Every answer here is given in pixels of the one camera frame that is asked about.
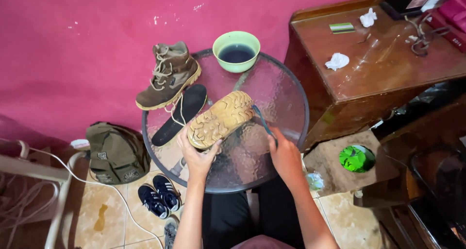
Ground person's right hand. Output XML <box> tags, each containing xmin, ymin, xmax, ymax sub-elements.
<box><xmin>267</xmin><ymin>127</ymin><xmax>304</xmax><ymax>187</ymax></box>

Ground person's left hand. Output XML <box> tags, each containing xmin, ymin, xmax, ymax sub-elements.
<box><xmin>177</xmin><ymin>125</ymin><xmax>223</xmax><ymax>180</ymax></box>

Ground blue toothbrush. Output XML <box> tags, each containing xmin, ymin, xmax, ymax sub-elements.
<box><xmin>252</xmin><ymin>104</ymin><xmax>279</xmax><ymax>148</ymax></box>

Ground brown boot with tan sole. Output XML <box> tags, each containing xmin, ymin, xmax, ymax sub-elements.
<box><xmin>187</xmin><ymin>91</ymin><xmax>255</xmax><ymax>150</ymax></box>

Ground round glass table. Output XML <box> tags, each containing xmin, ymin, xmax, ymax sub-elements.
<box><xmin>141</xmin><ymin>49</ymin><xmax>310</xmax><ymax>194</ymax></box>

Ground crumpled clear plastic wrapper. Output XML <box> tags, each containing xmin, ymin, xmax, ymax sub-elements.
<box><xmin>306</xmin><ymin>172</ymin><xmax>325</xmax><ymax>191</ymax></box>

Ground person's black trousers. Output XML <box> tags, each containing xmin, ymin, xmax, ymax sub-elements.
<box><xmin>202</xmin><ymin>176</ymin><xmax>306</xmax><ymax>249</ymax></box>

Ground brown mat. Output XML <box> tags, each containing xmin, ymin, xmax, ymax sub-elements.
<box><xmin>303</xmin><ymin>130</ymin><xmax>401</xmax><ymax>197</ymax></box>

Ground green bowl with dark water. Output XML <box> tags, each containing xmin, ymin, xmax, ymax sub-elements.
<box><xmin>213</xmin><ymin>31</ymin><xmax>261</xmax><ymax>73</ymax></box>

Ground black shoe insole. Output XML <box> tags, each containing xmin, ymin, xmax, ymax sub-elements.
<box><xmin>151</xmin><ymin>84</ymin><xmax>208</xmax><ymax>147</ymax></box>

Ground crumpled white tissue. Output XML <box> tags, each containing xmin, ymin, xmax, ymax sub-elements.
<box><xmin>325</xmin><ymin>52</ymin><xmax>350</xmax><ymax>71</ymax></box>
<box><xmin>360</xmin><ymin>8</ymin><xmax>378</xmax><ymax>28</ymax></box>

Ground navy striped sneaker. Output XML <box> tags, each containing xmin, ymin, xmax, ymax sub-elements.
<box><xmin>138</xmin><ymin>184</ymin><xmax>170</xmax><ymax>220</ymax></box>
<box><xmin>152</xmin><ymin>175</ymin><xmax>182</xmax><ymax>212</ymax></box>

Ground brown laced boot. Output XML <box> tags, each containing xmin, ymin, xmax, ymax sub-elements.
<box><xmin>135</xmin><ymin>41</ymin><xmax>202</xmax><ymax>111</ymax></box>

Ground brown wooden desk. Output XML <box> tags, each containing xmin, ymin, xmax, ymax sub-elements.
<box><xmin>283</xmin><ymin>0</ymin><xmax>466</xmax><ymax>152</ymax></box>

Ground green striped card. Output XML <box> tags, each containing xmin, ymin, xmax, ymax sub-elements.
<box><xmin>329</xmin><ymin>22</ymin><xmax>356</xmax><ymax>34</ymax></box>

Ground grey shoe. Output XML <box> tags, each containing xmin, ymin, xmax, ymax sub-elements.
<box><xmin>164</xmin><ymin>215</ymin><xmax>180</xmax><ymax>249</ymax></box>

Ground olive green backpack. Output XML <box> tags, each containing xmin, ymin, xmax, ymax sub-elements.
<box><xmin>86</xmin><ymin>122</ymin><xmax>151</xmax><ymax>185</ymax></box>

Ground black chair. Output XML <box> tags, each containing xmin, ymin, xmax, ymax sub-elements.
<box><xmin>407</xmin><ymin>145</ymin><xmax>466</xmax><ymax>249</ymax></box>

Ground black box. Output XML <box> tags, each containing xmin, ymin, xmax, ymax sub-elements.
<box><xmin>380</xmin><ymin>0</ymin><xmax>439</xmax><ymax>21</ymax></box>

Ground red book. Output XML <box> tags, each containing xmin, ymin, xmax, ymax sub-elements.
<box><xmin>424</xmin><ymin>0</ymin><xmax>466</xmax><ymax>53</ymax></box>

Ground white plastic chair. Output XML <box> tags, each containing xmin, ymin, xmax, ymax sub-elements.
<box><xmin>0</xmin><ymin>140</ymin><xmax>88</xmax><ymax>249</ymax></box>

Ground grey cord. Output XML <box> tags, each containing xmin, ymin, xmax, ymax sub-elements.
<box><xmin>405</xmin><ymin>13</ymin><xmax>451</xmax><ymax>57</ymax></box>

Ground white cable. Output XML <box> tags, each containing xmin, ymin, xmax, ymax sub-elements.
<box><xmin>0</xmin><ymin>138</ymin><xmax>165</xmax><ymax>249</ymax></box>

